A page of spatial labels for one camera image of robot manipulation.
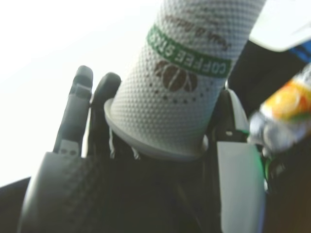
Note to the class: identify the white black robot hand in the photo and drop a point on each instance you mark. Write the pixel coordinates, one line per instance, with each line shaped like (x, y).
(121, 199)

